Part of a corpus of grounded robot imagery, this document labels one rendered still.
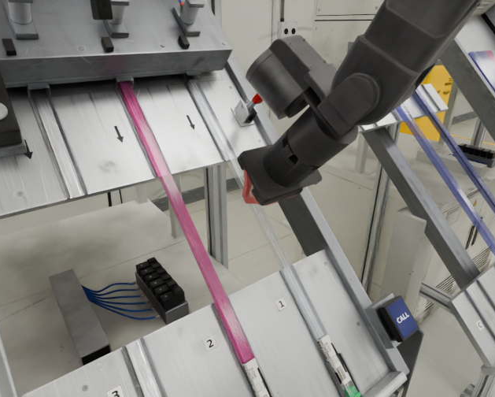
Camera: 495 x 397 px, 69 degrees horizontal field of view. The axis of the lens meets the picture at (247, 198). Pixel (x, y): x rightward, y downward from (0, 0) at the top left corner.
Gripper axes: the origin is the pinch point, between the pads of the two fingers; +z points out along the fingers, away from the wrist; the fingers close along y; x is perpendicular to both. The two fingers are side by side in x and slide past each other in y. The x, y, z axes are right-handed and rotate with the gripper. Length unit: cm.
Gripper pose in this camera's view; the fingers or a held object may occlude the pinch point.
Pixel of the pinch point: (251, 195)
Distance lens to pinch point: 52.4
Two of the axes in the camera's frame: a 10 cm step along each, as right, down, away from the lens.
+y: -8.0, 2.6, -5.4
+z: -4.3, 3.9, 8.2
